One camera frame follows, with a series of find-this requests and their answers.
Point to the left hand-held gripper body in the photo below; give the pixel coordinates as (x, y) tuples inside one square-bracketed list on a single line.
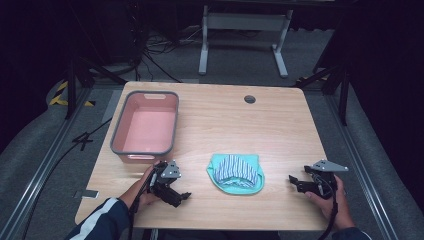
[(170, 171)]

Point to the grey tape piece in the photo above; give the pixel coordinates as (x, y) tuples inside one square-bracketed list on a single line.
[(87, 194)]

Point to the white metal stand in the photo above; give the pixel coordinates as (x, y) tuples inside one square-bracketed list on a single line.
[(245, 21)]

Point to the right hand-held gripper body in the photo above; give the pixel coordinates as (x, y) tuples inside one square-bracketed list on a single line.
[(325, 176)]

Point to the aluminium floor rail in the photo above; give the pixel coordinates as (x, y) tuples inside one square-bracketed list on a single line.
[(363, 173), (43, 173)]

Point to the yellow black hazard tape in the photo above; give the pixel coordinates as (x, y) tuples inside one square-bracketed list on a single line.
[(58, 98)]

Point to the teal striped cloth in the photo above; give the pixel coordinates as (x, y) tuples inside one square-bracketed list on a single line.
[(235, 173)]

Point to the black curtain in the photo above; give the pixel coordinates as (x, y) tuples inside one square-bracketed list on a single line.
[(30, 50), (390, 83)]

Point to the person's left hand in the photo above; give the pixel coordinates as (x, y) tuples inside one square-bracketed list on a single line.
[(140, 195)]

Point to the pink basket with grey rim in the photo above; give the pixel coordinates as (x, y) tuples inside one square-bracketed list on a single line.
[(150, 128)]

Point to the person's right hand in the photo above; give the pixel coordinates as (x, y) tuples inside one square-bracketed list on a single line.
[(336, 210)]

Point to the black tripod stand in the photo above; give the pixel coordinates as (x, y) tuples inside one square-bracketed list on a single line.
[(71, 86), (343, 96)]

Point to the black tape cross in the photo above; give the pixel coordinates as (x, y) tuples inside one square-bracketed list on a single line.
[(83, 140)]

